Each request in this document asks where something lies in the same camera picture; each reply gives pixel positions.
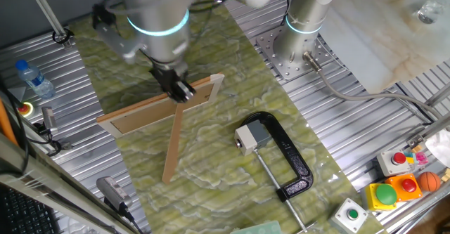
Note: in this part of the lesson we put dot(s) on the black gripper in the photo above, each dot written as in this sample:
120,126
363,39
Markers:
167,79

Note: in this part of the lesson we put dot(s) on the black C-clamp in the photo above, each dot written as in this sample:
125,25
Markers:
292,153

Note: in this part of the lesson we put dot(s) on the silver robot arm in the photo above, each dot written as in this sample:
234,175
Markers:
158,12

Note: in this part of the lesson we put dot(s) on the red yellow emergency stop button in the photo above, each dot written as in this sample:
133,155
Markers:
24,109

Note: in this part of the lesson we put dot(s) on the white box green button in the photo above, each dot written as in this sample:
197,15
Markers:
342,214

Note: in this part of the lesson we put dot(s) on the yellow box green button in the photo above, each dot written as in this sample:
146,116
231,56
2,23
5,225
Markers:
385,194

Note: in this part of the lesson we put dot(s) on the orange box red button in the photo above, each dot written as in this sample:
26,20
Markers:
409,185

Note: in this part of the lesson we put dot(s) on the green marble pattern mat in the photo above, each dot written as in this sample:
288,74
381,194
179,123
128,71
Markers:
218,177

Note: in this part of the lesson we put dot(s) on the blue cap water bottle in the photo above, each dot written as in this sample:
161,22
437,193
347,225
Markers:
35,81

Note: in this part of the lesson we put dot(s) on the pale green cutting mat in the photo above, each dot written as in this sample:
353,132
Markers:
256,228

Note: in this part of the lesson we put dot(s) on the grey triangular plate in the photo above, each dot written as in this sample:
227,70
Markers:
17,92

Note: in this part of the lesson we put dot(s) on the orange rod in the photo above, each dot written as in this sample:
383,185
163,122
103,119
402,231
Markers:
5,125

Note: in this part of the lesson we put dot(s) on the black keyboard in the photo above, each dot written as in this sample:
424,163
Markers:
21,213

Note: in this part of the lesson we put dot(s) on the white marble pattern sheet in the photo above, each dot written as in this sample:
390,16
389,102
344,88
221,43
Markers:
379,33

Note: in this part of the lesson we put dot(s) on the yellow toy block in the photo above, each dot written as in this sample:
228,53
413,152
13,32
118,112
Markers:
410,160

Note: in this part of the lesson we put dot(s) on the tan toy block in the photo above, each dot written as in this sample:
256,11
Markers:
416,149

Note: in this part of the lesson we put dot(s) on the pink toy block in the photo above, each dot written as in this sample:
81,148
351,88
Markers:
422,158

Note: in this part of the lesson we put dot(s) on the clear glass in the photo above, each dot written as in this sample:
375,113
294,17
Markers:
429,12

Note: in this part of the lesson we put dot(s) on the small orange basketball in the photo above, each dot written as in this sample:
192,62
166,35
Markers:
429,181

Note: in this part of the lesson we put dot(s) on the small yellow toy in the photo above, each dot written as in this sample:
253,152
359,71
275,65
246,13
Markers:
446,175

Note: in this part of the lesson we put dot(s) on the wooden picture frame with stand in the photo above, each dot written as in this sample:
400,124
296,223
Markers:
140,116

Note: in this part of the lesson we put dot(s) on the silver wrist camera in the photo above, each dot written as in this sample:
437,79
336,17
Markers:
116,40

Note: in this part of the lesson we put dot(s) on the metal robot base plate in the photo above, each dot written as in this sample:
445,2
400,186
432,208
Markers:
267,47

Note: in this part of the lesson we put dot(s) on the grey depth camera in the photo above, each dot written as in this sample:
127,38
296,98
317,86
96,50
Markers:
112,192

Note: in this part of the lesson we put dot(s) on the small silver camera on mount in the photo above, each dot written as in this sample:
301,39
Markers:
49,119

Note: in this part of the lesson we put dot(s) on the aluminium desk rail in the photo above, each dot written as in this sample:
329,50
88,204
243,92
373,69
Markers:
52,177

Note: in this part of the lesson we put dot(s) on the aluminium camera pole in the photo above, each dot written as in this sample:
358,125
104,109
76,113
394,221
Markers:
46,11

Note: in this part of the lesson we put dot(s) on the aluminium bar with bracket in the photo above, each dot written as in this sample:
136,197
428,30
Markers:
436,126

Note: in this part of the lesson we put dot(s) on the aluminium frame bar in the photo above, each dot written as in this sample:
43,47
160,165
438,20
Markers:
415,209
439,95

